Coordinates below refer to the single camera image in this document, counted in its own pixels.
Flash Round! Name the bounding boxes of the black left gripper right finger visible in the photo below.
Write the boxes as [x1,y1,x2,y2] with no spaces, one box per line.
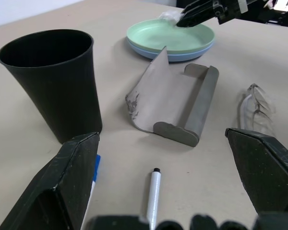
[225,127,288,214]

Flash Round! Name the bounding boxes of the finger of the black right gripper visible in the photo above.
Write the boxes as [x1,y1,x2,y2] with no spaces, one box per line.
[181,0,216,15]
[176,10,218,28]

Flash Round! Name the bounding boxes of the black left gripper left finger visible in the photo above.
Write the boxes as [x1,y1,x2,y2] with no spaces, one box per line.
[0,132,100,230]

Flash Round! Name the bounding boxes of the black plastic cup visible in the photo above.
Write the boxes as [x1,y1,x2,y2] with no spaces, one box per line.
[0,29,103,144]

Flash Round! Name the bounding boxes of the clear crumpled plastic piece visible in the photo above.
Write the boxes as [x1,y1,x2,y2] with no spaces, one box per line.
[158,11,183,24]

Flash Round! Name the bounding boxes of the light green plate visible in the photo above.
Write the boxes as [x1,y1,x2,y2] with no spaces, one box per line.
[126,19,216,55]

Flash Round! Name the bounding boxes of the white marker blue cap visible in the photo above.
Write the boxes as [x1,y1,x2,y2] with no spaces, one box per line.
[80,154,102,230]

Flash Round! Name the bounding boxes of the light blue plate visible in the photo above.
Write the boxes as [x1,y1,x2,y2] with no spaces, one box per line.
[127,38,216,63]

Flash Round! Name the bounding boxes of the dark background object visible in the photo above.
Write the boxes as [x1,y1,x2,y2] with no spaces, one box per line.
[241,0,288,29]

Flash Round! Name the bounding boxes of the white marker black cap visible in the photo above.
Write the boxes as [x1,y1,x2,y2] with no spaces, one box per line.
[145,168,162,230]

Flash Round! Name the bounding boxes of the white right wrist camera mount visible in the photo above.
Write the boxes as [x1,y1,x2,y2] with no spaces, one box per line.
[238,0,249,13]

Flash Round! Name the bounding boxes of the clear frame glasses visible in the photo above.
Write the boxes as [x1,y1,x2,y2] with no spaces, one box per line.
[240,83,276,133]

